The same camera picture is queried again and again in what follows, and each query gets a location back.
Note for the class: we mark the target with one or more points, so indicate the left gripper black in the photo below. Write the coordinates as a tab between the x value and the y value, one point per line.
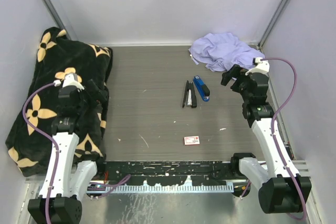
100	96

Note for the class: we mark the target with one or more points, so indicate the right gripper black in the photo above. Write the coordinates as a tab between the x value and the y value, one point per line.
234	72

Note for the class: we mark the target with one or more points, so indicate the red white staple box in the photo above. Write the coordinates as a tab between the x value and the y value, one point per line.
191	140

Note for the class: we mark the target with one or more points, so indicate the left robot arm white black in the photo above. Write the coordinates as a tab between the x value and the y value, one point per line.
76	135

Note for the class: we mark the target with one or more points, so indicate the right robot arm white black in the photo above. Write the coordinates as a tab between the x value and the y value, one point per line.
281	187

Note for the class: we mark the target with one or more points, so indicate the blue stapler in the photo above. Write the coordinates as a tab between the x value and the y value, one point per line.
202	88

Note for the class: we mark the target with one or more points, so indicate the black open stapler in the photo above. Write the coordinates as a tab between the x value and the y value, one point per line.
189	97

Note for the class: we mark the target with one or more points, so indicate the lavender crumpled cloth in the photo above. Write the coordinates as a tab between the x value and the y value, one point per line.
219	52

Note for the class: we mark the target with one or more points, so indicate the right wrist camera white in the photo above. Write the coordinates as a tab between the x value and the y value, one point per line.
261	66

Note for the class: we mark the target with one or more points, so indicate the white cable duct strip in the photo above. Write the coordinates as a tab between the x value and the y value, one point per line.
186	188

